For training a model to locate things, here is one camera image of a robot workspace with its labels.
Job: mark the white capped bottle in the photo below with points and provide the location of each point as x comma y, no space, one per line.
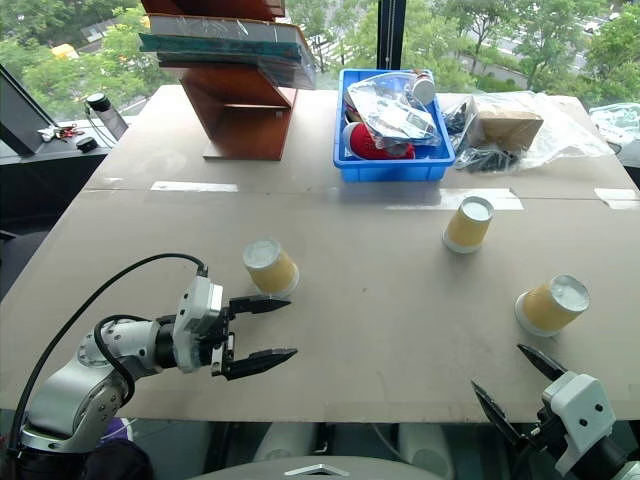
424,86

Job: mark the red and white cloth item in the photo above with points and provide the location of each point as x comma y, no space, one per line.
367,142

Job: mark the brown paper parcel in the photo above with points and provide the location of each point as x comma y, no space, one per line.
507,125

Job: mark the cardboard box in plastic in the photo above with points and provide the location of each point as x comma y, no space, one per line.
555,127

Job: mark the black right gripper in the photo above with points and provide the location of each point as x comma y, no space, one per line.
547,435

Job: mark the blue plastic bin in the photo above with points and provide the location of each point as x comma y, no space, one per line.
390,167

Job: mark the red keys bundle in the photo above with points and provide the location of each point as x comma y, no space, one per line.
62,132

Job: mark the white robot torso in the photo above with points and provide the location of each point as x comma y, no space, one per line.
320,457

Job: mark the dark purple rounded shape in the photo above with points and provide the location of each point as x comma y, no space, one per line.
120,457

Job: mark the black cylindrical device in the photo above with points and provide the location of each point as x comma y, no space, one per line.
107,112

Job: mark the clear plastic bag with items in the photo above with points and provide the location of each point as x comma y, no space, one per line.
385,112

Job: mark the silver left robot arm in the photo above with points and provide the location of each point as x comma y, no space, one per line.
80,382

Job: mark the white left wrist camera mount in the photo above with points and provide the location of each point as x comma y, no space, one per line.
198,320

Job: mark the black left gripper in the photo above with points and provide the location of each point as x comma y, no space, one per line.
223,332

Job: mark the yellow paper cup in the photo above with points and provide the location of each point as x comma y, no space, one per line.
469,225
272,267
550,306

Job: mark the brown wooden shelf stand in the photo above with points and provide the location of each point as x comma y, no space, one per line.
245,115

